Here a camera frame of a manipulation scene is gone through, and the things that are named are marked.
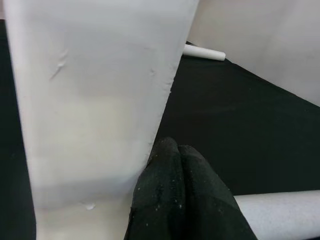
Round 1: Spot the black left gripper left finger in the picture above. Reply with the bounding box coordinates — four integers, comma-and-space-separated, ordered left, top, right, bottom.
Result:
123, 136, 187, 240

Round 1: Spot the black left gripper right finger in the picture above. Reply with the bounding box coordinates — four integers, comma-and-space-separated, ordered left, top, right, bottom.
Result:
177, 144, 258, 240

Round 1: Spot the white plastic table leg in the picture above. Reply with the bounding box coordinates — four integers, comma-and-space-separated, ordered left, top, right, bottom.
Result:
233, 189, 320, 240
3, 0, 201, 240
183, 44, 227, 61

